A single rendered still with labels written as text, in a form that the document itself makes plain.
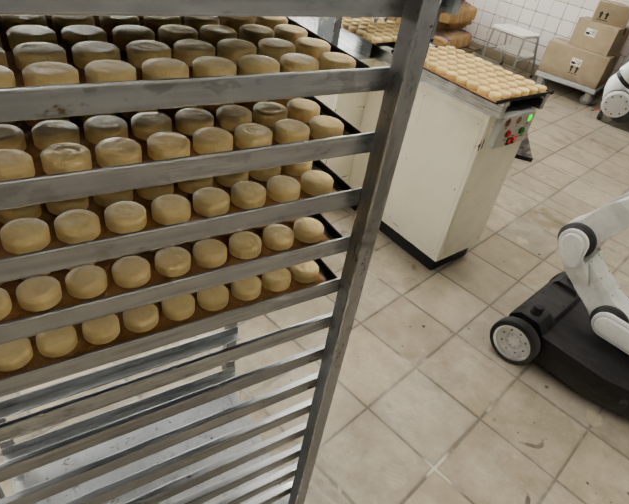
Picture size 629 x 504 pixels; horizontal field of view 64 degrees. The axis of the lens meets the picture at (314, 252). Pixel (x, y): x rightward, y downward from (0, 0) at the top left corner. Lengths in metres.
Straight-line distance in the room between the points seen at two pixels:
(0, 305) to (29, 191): 0.18
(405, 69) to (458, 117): 1.61
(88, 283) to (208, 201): 0.19
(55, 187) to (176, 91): 0.16
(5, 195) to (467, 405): 1.79
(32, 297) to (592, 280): 1.97
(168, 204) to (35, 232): 0.16
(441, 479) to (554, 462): 0.44
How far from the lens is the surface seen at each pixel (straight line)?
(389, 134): 0.70
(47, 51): 0.64
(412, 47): 0.66
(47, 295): 0.71
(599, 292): 2.26
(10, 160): 0.61
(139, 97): 0.55
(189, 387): 1.62
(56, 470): 1.63
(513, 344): 2.27
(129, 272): 0.72
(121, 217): 0.66
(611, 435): 2.30
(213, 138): 0.65
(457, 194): 2.33
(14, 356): 0.77
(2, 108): 0.54
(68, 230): 0.65
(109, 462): 0.96
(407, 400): 1.99
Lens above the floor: 1.53
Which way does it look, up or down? 37 degrees down
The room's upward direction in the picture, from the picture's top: 10 degrees clockwise
